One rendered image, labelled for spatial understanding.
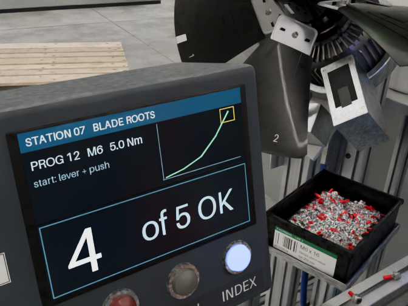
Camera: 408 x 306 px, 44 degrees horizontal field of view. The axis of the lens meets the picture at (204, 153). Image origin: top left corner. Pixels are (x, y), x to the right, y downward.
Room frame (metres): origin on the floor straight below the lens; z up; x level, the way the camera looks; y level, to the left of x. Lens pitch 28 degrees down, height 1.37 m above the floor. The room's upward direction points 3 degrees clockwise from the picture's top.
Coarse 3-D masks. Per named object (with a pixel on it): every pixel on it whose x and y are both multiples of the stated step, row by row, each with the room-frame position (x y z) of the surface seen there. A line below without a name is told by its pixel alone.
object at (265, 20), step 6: (252, 0) 1.15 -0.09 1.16; (258, 0) 1.14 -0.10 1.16; (270, 0) 1.13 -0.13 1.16; (258, 6) 1.14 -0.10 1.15; (264, 6) 1.14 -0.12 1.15; (270, 6) 1.13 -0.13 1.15; (276, 6) 1.12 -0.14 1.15; (258, 12) 1.14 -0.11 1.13; (264, 12) 1.14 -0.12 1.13; (276, 12) 1.12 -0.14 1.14; (258, 18) 1.14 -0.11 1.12; (264, 18) 1.14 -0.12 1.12; (270, 18) 1.13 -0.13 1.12; (276, 18) 1.12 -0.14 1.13; (264, 24) 1.14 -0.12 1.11; (270, 24) 1.13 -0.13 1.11; (264, 30) 1.14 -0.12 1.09; (270, 30) 1.13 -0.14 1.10
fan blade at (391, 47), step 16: (352, 16) 0.92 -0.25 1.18; (368, 16) 0.91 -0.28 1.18; (384, 16) 0.90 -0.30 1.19; (400, 16) 0.89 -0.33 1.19; (368, 32) 0.86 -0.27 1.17; (384, 32) 0.85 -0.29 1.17; (400, 32) 0.84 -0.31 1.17; (384, 48) 0.81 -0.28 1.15; (400, 48) 0.80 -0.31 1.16; (400, 64) 0.77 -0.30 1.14
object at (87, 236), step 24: (72, 216) 0.25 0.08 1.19; (96, 216) 0.26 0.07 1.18; (48, 240) 0.24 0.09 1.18; (72, 240) 0.25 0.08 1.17; (96, 240) 0.26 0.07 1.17; (48, 264) 0.24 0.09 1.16; (72, 264) 0.24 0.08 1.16; (96, 264) 0.25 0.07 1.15; (120, 264) 0.26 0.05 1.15; (72, 288) 0.24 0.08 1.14
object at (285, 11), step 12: (276, 0) 1.04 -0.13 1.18; (288, 0) 1.02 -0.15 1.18; (300, 0) 1.02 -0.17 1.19; (312, 0) 1.02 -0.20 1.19; (324, 0) 1.04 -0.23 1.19; (288, 12) 1.05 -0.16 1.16; (300, 12) 1.04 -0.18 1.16; (312, 12) 1.04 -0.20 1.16; (324, 12) 1.06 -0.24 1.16; (336, 12) 1.07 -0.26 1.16; (312, 24) 1.08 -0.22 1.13; (324, 24) 1.06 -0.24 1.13; (336, 24) 1.05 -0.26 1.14; (324, 36) 1.06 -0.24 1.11
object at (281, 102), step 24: (264, 48) 1.00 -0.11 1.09; (288, 48) 1.01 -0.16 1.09; (264, 72) 0.97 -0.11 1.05; (288, 72) 0.97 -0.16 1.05; (264, 96) 0.94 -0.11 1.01; (288, 96) 0.94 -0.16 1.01; (264, 120) 0.91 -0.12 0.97; (288, 120) 0.91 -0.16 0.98; (264, 144) 0.87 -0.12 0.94; (288, 144) 0.87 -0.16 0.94
